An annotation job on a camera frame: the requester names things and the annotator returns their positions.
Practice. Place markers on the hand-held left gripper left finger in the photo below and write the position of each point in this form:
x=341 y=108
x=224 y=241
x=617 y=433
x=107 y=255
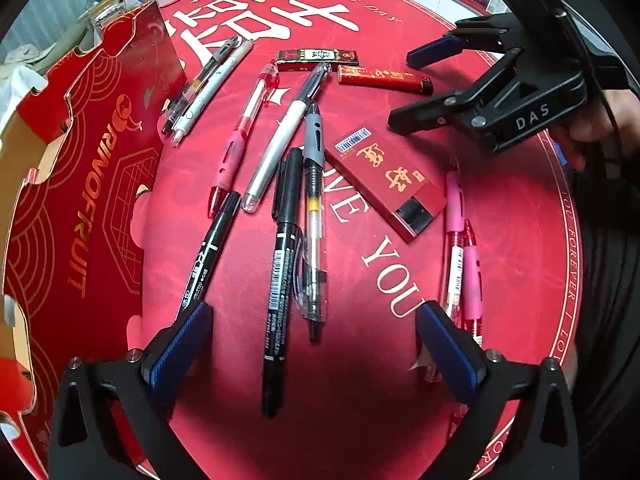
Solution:
x=182 y=345

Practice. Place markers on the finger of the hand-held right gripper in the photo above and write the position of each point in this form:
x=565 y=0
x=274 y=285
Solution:
x=425 y=115
x=430 y=52

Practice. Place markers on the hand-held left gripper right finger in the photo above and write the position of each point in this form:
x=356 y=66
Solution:
x=447 y=355

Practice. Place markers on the red lighter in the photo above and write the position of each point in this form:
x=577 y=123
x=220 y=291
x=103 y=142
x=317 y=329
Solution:
x=380 y=77

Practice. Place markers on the red cigarette pack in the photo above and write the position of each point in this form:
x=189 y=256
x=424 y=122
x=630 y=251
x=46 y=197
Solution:
x=380 y=180

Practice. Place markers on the pink retractable pen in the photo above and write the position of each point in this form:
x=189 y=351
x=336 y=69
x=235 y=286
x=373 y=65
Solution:
x=454 y=200
x=471 y=270

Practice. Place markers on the black marker white print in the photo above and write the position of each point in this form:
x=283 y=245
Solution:
x=280 y=285
x=210 y=255

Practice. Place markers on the small red black pack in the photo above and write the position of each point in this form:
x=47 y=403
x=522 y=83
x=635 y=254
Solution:
x=315 y=60

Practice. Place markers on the grey grip gel pen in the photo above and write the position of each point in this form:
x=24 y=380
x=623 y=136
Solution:
x=312 y=200

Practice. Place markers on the red cardboard box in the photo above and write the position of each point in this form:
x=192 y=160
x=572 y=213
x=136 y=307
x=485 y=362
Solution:
x=100 y=185

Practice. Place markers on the pink grip clear pen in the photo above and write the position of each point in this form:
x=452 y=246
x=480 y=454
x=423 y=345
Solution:
x=235 y=150

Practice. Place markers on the person's right hand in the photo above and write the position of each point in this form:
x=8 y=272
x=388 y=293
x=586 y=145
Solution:
x=575 y=130

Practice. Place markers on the red round printed table mat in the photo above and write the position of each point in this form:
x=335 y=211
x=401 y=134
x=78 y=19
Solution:
x=240 y=285

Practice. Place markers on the dark cloth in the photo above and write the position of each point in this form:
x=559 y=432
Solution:
x=610 y=310

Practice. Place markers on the black clear pen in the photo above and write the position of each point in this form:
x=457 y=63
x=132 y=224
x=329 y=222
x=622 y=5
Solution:
x=200 y=80

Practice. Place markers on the white sofa throw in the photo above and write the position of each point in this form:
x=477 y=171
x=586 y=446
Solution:
x=20 y=90

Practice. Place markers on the clear glass jar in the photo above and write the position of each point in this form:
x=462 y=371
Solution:
x=107 y=17

